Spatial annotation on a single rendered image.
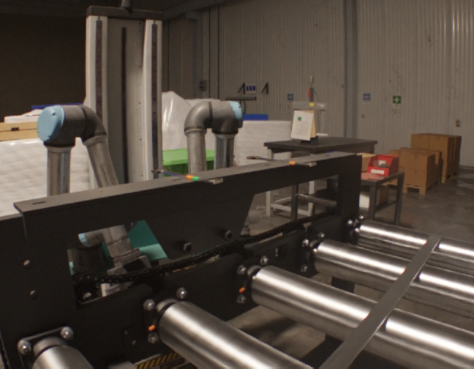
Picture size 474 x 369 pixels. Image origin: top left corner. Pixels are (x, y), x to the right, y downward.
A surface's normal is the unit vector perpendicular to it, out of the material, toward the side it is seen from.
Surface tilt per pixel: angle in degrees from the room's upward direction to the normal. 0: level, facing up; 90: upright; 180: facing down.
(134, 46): 90
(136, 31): 90
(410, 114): 90
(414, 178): 90
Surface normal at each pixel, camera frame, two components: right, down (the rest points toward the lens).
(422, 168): -0.68, 0.14
